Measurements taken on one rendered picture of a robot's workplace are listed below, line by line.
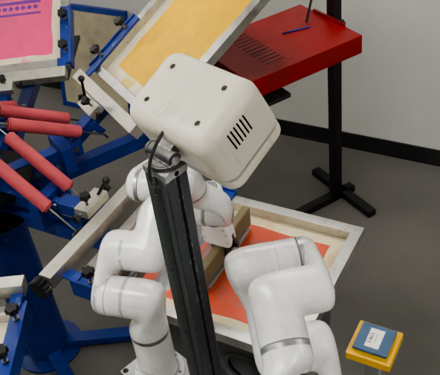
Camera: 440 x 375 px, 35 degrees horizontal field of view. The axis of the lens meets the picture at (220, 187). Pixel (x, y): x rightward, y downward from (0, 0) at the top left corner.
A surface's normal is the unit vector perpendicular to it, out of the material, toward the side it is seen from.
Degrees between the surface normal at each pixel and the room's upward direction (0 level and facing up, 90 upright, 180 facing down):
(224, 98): 27
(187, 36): 32
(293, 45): 0
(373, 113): 90
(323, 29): 0
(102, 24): 79
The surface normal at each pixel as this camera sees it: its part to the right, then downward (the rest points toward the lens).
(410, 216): -0.11, -0.78
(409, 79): -0.47, 0.59
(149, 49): -0.54, -0.45
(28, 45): -0.07, -0.33
